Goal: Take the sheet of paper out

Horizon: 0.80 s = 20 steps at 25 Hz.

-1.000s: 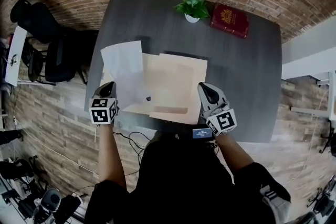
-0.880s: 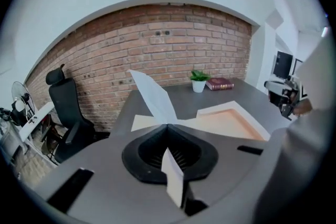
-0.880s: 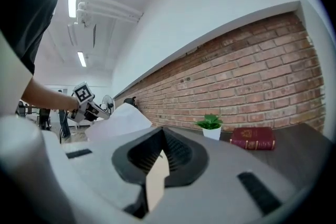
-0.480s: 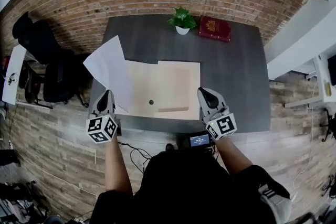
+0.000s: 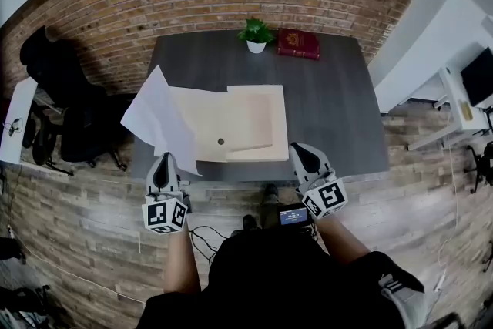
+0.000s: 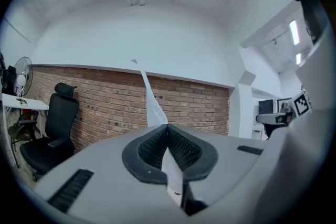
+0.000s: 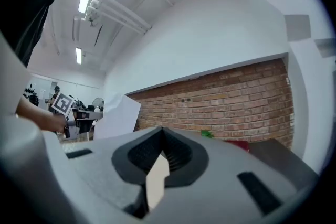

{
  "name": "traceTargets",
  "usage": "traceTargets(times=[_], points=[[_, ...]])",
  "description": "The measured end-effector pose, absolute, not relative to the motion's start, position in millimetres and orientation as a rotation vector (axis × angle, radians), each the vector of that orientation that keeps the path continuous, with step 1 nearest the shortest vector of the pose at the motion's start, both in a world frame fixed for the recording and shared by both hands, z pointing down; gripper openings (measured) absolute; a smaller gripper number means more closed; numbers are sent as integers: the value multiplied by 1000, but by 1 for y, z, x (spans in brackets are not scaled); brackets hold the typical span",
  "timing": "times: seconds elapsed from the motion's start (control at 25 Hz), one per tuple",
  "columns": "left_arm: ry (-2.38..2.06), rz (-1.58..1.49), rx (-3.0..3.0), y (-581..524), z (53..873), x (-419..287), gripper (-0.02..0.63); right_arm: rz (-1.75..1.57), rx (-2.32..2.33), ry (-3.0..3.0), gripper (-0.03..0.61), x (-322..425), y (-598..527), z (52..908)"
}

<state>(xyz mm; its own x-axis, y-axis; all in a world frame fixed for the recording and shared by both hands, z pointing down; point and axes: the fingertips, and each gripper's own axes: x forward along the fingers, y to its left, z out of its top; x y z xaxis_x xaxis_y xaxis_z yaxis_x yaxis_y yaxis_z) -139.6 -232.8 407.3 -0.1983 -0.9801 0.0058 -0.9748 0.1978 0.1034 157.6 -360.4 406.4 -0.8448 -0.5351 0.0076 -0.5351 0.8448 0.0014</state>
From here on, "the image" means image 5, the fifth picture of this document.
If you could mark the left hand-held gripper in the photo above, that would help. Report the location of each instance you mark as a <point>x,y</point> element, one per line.
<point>163,213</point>

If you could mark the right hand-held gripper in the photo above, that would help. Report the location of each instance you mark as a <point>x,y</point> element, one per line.
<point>327,198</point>

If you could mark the white A4 paper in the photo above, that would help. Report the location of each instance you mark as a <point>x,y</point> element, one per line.
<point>158,115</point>

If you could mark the person's right forearm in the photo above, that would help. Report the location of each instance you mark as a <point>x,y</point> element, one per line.
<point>341,239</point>

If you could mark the person's left forearm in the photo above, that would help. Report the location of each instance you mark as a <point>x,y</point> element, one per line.
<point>181,262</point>

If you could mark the dark shoe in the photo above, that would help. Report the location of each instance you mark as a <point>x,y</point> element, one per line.
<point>271,193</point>
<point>249,221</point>

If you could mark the small device with blue screen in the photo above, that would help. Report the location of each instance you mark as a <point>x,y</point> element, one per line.
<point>294,215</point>

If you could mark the dark grey desk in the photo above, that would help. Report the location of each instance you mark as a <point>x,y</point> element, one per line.
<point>327,108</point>

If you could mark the person's black shirt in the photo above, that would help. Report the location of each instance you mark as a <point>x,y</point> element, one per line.
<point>269,281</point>

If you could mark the red book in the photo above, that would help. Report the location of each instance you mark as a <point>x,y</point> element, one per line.
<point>298,44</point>

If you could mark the green plant in white pot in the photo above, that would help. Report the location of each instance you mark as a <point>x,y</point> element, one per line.
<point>256,34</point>

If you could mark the small white table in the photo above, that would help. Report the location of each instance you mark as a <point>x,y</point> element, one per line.
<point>17,119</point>

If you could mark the white desk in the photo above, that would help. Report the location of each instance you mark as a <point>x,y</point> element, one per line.
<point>450,88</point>

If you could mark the person's grey striped shorts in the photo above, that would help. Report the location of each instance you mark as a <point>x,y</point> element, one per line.
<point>406,300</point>

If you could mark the yellow object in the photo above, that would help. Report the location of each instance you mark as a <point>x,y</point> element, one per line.
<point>466,111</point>

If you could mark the black mesh office chair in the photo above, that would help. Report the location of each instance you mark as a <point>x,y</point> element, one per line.
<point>481,165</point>

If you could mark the black monitor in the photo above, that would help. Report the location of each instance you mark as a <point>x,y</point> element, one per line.
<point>479,77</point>

